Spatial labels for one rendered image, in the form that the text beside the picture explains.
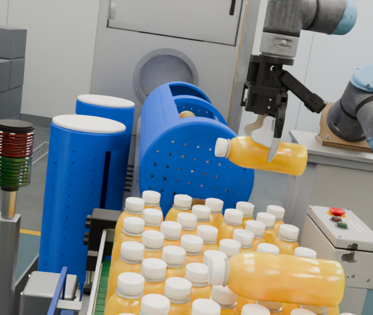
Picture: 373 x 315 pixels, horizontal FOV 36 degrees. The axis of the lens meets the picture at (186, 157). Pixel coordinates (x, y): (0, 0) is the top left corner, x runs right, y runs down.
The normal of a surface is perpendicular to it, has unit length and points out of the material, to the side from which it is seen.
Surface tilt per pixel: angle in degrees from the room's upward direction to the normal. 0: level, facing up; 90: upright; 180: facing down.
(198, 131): 90
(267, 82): 90
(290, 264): 32
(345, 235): 0
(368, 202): 90
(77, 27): 90
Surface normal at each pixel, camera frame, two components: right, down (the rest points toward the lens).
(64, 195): -0.32, 0.18
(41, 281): 0.15, -0.96
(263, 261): 0.16, -0.69
